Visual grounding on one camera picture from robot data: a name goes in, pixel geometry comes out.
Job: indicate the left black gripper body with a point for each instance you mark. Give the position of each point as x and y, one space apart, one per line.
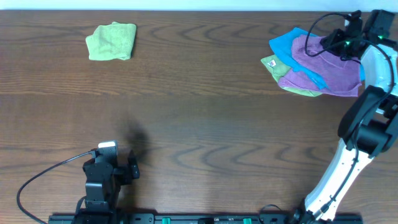
133 167

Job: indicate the purple microfiber cloth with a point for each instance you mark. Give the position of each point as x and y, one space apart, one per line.
342 77

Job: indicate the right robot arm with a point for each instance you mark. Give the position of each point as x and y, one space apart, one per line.
370 126

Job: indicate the blue microfiber cloth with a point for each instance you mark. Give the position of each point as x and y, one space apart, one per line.
281 46

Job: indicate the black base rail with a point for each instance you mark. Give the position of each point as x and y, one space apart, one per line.
150 218

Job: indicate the folded light green cloth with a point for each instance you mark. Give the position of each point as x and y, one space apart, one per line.
113 41

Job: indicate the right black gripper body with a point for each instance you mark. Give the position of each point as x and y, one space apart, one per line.
331 41

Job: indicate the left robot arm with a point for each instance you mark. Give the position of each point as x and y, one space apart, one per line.
102 200

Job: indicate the green cloth with label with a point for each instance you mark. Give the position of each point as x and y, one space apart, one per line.
278 70

